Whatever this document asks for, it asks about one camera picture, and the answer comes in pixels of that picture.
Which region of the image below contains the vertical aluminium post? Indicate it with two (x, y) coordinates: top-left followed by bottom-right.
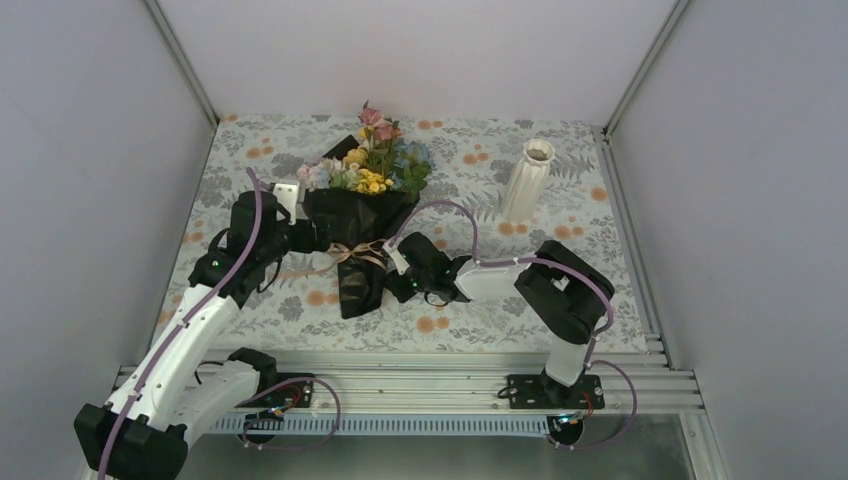
(141, 0), (219, 129)
(603, 0), (691, 140)

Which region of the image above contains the left vertical aluminium post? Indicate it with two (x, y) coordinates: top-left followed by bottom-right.
(141, 0), (219, 129)

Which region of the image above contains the black wrapping paper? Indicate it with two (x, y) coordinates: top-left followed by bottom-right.
(303, 135), (418, 319)

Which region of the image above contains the floral patterned table mat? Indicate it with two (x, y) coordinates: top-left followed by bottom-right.
(157, 115), (646, 354)

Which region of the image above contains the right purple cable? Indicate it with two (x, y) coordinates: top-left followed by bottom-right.
(382, 199), (639, 453)

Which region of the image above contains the right vertical aluminium post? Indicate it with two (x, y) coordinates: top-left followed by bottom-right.
(603, 0), (691, 140)

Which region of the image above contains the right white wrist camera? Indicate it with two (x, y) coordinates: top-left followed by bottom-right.
(383, 243), (410, 275)

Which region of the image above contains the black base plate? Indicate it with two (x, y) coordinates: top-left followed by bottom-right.
(496, 374), (605, 410)
(254, 373), (314, 411)

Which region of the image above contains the aluminium rail frame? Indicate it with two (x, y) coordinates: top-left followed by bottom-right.
(161, 115), (705, 432)

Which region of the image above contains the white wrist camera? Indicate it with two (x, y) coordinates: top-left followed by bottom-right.
(383, 243), (410, 275)
(271, 179), (307, 225)

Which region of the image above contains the tan raffia ribbon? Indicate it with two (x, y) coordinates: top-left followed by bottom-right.
(312, 239), (387, 275)

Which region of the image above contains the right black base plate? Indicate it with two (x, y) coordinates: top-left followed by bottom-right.
(496, 374), (605, 410)

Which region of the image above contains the white ribbed ceramic vase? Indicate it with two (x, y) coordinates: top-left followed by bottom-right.
(501, 139), (556, 223)

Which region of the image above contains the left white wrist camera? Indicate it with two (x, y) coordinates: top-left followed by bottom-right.
(271, 179), (307, 225)

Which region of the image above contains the colourful artificial flower bouquet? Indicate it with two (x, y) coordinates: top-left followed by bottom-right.
(295, 102), (433, 199)

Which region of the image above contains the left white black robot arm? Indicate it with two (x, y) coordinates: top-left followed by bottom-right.
(74, 183), (318, 479)

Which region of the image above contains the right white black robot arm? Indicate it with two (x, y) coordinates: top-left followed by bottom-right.
(383, 233), (615, 407)

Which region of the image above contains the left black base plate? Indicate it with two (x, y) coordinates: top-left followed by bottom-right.
(254, 373), (314, 411)

